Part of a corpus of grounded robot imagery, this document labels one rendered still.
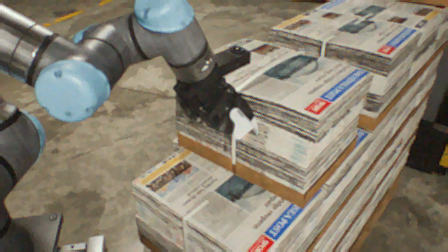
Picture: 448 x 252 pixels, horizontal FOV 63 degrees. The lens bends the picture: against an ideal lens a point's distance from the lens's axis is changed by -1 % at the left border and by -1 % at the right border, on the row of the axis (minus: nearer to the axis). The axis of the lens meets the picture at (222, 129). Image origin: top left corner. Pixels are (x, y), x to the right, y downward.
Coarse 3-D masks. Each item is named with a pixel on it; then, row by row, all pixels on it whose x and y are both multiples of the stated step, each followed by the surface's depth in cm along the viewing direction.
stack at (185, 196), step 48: (384, 144) 128; (144, 192) 85; (192, 192) 84; (240, 192) 84; (336, 192) 97; (384, 192) 171; (192, 240) 80; (240, 240) 72; (288, 240) 76; (336, 240) 121
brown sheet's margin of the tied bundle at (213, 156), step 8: (184, 136) 94; (184, 144) 96; (192, 144) 94; (200, 144) 92; (192, 152) 95; (200, 152) 93; (208, 152) 91; (216, 152) 89; (208, 160) 92; (216, 160) 90
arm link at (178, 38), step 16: (144, 0) 51; (160, 0) 50; (176, 0) 50; (144, 16) 50; (160, 16) 49; (176, 16) 50; (192, 16) 53; (144, 32) 52; (160, 32) 51; (176, 32) 52; (192, 32) 54; (144, 48) 54; (160, 48) 54; (176, 48) 54; (192, 48) 55; (176, 64) 57; (192, 64) 57
